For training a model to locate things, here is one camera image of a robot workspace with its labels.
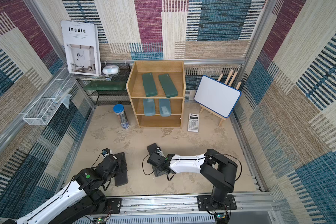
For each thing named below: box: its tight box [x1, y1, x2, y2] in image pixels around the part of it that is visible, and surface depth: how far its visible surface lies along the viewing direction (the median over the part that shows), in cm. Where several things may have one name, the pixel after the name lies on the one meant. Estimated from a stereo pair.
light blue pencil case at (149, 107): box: [143, 98, 156, 117], surface depth 96 cm
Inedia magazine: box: [60, 20, 102, 77], surface depth 79 cm
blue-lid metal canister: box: [112, 103, 131, 130], surface depth 94 cm
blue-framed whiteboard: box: [193, 75, 242, 119], surface depth 98 cm
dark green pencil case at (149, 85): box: [141, 72, 158, 98], surface depth 88 cm
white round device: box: [102, 64, 120, 75], surface depth 90 cm
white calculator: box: [187, 112, 200, 133], surface depth 108 cm
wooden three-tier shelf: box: [126, 60, 186, 129], surface depth 93 cm
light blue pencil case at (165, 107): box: [159, 98, 172, 117], surface depth 95 cm
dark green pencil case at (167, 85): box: [158, 73, 178, 98], surface depth 87 cm
